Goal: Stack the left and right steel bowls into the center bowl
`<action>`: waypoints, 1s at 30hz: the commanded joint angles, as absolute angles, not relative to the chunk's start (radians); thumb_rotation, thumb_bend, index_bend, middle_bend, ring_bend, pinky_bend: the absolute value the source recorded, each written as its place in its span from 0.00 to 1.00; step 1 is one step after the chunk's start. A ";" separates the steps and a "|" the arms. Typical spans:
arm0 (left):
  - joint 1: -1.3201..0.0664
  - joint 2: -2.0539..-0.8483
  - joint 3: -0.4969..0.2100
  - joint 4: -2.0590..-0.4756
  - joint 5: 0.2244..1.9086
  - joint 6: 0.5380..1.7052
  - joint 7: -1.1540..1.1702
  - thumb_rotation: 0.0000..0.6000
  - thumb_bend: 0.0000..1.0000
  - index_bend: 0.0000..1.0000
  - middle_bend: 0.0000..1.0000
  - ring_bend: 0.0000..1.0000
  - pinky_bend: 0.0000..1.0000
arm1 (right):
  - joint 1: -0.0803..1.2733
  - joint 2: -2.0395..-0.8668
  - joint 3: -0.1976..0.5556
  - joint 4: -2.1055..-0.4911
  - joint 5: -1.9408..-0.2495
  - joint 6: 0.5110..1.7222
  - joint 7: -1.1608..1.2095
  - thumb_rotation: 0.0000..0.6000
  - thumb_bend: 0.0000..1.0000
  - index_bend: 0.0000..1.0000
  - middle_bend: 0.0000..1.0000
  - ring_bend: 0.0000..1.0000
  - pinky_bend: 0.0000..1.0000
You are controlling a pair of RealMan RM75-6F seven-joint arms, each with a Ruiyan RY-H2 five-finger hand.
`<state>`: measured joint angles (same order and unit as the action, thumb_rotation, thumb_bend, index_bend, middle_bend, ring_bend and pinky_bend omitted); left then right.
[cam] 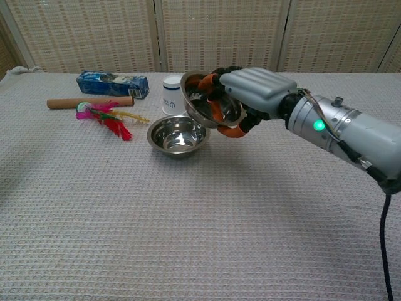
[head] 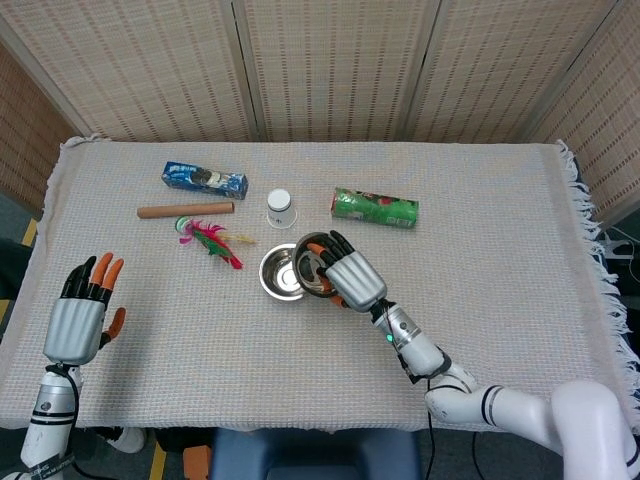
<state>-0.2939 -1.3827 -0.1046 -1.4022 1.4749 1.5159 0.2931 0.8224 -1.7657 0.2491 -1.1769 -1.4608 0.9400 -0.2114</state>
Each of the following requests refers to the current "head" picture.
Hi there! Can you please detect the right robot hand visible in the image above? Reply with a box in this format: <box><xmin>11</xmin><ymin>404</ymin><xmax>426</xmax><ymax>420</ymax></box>
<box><xmin>305</xmin><ymin>229</ymin><xmax>389</xmax><ymax>314</ymax></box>

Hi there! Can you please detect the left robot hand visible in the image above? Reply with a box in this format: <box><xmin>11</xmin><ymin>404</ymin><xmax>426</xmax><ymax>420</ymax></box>
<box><xmin>42</xmin><ymin>252</ymin><xmax>127</xmax><ymax>366</ymax></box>

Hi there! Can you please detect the metal bowl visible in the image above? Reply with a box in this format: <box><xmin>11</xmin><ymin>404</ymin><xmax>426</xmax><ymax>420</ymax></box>
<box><xmin>293</xmin><ymin>231</ymin><xmax>351</xmax><ymax>299</ymax></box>
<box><xmin>258</xmin><ymin>243</ymin><xmax>314</xmax><ymax>302</ymax></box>
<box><xmin>258</xmin><ymin>243</ymin><xmax>312</xmax><ymax>301</ymax></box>

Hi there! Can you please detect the green chips can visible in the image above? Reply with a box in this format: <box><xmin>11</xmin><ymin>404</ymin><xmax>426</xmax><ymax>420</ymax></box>
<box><xmin>329</xmin><ymin>186</ymin><xmax>420</xmax><ymax>230</ymax></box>

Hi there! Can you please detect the white paper cup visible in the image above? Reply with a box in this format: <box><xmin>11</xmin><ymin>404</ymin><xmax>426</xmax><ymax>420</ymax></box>
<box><xmin>265</xmin><ymin>188</ymin><xmax>298</xmax><ymax>230</ymax></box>

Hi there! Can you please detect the white shoe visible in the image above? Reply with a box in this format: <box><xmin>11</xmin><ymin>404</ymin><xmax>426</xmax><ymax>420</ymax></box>
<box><xmin>106</xmin><ymin>426</ymin><xmax>147</xmax><ymax>455</ymax></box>

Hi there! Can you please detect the beige woven tablecloth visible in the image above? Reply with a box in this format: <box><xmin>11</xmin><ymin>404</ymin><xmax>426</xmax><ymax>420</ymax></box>
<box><xmin>0</xmin><ymin>137</ymin><xmax>640</xmax><ymax>434</ymax></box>

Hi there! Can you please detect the colourful feather shuttlecock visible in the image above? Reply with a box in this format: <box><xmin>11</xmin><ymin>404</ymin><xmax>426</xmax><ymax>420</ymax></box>
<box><xmin>173</xmin><ymin>215</ymin><xmax>257</xmax><ymax>271</ymax></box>

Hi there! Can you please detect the brown cardboard tube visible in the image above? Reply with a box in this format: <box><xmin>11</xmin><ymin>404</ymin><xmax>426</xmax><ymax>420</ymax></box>
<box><xmin>136</xmin><ymin>200</ymin><xmax>236</xmax><ymax>220</ymax></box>

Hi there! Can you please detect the orange block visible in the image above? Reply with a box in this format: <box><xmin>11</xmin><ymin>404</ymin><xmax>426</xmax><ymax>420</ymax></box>
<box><xmin>182</xmin><ymin>445</ymin><xmax>212</xmax><ymax>476</ymax></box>

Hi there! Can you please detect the blue base block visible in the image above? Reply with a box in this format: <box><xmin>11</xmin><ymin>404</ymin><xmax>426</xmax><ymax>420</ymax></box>
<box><xmin>209</xmin><ymin>427</ymin><xmax>421</xmax><ymax>480</ymax></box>

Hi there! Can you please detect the blue cookie box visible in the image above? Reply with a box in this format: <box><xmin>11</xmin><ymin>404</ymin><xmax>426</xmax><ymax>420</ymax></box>
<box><xmin>160</xmin><ymin>160</ymin><xmax>250</xmax><ymax>201</ymax></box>

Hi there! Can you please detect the woven folding screen panel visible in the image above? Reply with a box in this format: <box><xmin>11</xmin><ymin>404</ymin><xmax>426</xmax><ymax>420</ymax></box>
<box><xmin>527</xmin><ymin>0</ymin><xmax>640</xmax><ymax>221</ymax></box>
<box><xmin>403</xmin><ymin>0</ymin><xmax>624</xmax><ymax>145</ymax></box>
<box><xmin>230</xmin><ymin>0</ymin><xmax>442</xmax><ymax>144</ymax></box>
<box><xmin>0</xmin><ymin>0</ymin><xmax>259</xmax><ymax>144</ymax></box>
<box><xmin>0</xmin><ymin>42</ymin><xmax>94</xmax><ymax>211</ymax></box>

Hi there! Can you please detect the white metal stand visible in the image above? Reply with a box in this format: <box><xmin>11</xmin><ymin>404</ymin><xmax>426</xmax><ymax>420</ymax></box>
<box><xmin>592</xmin><ymin>238</ymin><xmax>636</xmax><ymax>261</ymax></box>

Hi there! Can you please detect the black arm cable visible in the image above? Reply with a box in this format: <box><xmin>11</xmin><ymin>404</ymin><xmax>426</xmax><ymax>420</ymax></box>
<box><xmin>47</xmin><ymin>363</ymin><xmax>109</xmax><ymax>480</ymax></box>
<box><xmin>372</xmin><ymin>299</ymin><xmax>437</xmax><ymax>480</ymax></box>

